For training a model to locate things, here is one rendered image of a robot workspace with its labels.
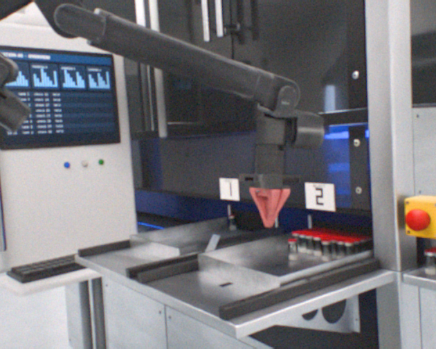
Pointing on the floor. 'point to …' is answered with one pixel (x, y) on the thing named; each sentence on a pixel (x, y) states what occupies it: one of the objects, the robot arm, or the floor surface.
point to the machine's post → (392, 168)
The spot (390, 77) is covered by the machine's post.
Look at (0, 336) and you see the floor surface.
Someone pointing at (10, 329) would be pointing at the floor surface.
